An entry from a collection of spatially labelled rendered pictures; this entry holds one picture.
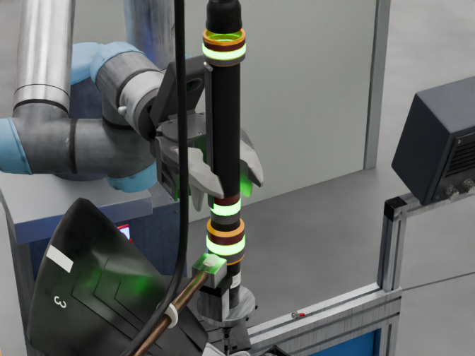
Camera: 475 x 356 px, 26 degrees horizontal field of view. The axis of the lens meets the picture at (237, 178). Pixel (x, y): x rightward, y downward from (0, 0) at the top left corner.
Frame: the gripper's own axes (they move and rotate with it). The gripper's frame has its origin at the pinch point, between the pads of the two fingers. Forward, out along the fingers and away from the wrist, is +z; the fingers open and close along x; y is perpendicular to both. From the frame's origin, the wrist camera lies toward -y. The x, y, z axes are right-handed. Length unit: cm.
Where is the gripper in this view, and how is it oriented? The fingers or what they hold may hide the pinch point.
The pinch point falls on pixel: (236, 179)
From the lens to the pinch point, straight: 110.7
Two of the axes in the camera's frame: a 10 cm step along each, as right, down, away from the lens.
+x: -8.8, 2.6, -3.9
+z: 4.7, 4.9, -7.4
